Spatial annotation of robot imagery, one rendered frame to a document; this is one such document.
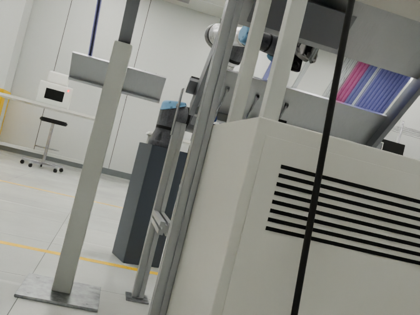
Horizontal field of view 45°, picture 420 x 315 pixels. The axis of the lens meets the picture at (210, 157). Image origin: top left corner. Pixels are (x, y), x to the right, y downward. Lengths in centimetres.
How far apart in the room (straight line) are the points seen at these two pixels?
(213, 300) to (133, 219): 144
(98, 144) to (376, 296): 100
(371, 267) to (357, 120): 98
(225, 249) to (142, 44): 777
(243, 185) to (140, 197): 145
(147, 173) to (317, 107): 86
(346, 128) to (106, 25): 698
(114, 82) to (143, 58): 687
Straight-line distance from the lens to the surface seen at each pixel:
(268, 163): 90
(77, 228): 169
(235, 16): 135
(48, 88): 712
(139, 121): 843
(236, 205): 90
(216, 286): 92
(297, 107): 184
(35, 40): 865
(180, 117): 239
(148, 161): 231
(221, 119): 183
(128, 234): 235
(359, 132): 196
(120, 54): 169
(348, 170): 96
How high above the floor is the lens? 51
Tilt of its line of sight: 1 degrees up
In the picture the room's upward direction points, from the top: 14 degrees clockwise
